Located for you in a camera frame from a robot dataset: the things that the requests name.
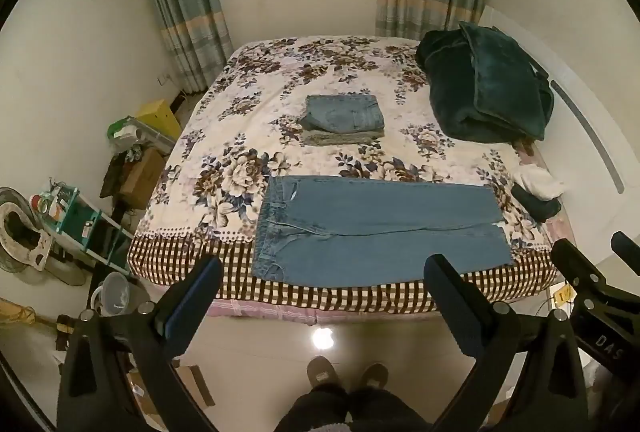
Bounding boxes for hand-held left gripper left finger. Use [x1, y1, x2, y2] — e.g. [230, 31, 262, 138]
[56, 255, 224, 432]

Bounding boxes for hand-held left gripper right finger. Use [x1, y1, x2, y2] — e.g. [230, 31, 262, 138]
[423, 254, 591, 432]

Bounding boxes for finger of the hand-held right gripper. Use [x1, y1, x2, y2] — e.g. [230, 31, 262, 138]
[552, 238, 609, 301]
[610, 231, 640, 276]

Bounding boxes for blue denim pants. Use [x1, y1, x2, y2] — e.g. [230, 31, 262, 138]
[296, 94, 386, 134]
[251, 175, 514, 287]

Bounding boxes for folded grey pants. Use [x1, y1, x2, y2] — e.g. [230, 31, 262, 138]
[301, 127, 386, 147]

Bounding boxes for folded blue denim pants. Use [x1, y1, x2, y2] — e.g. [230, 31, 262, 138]
[296, 94, 386, 134]

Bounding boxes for dark cloth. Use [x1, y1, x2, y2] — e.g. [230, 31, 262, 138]
[510, 185, 564, 224]

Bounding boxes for white bucket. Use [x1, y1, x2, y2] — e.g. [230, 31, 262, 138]
[94, 271, 139, 317]

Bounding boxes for flat cardboard piece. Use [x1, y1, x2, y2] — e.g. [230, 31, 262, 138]
[172, 364, 216, 408]

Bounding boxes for white cloth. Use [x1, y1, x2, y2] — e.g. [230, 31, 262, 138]
[510, 164, 565, 202]

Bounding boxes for person's right slipper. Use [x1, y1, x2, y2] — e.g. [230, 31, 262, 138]
[358, 363, 390, 394]

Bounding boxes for person's slipper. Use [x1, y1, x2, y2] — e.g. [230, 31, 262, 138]
[358, 363, 390, 394]
[305, 356, 341, 394]

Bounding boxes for brown cardboard box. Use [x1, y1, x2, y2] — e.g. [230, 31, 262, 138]
[119, 145, 166, 209]

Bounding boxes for green storage rack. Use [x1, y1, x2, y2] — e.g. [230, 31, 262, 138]
[47, 184, 134, 276]

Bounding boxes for person's left slipper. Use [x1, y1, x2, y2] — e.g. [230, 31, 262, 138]
[305, 356, 341, 394]

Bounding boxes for person's dark trousers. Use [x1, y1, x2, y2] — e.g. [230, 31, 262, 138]
[284, 384, 437, 432]

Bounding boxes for white headboard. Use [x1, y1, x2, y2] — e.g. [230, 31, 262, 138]
[477, 4, 640, 263]

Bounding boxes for green and white clutter box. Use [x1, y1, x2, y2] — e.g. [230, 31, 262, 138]
[107, 115, 176, 158]

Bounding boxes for standing fan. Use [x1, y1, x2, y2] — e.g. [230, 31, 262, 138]
[0, 185, 54, 286]

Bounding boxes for yellow box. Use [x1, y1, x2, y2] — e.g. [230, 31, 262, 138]
[135, 99, 183, 141]

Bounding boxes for dark green plush blanket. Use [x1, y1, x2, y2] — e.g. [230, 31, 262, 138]
[414, 21, 555, 144]

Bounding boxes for bed with floral sheet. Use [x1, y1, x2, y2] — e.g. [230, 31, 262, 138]
[126, 36, 577, 319]

